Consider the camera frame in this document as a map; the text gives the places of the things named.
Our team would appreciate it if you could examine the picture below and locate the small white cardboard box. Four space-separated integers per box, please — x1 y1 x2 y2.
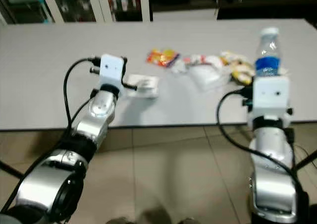
126 74 159 98

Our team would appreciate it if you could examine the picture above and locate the clear bottle with blue label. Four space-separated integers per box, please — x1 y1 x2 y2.
255 27 282 78

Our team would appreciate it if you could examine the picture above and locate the red yellow snack wrapper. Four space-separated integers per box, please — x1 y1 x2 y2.
146 48 180 67

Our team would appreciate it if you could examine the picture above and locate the white glass door cabinet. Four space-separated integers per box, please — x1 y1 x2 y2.
0 0 152 24

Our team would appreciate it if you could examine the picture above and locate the crumpled white wrapper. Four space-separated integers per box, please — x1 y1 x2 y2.
171 55 223 73

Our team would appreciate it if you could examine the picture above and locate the large white folding table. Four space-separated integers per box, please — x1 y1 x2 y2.
0 18 317 130

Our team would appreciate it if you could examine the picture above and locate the yellow white food wrapper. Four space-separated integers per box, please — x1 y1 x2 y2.
220 51 256 85

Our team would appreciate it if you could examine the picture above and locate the black metal table leg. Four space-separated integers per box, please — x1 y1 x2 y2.
295 150 317 172
0 165 25 180

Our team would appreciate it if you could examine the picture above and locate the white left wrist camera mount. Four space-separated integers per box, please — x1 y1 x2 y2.
100 54 125 88

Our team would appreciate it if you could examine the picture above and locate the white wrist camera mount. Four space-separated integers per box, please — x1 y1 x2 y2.
100 54 125 88
253 76 290 118

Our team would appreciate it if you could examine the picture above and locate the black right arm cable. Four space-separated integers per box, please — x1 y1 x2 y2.
216 88 303 195

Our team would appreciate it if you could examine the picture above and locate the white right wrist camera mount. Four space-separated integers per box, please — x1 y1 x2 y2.
253 76 290 118

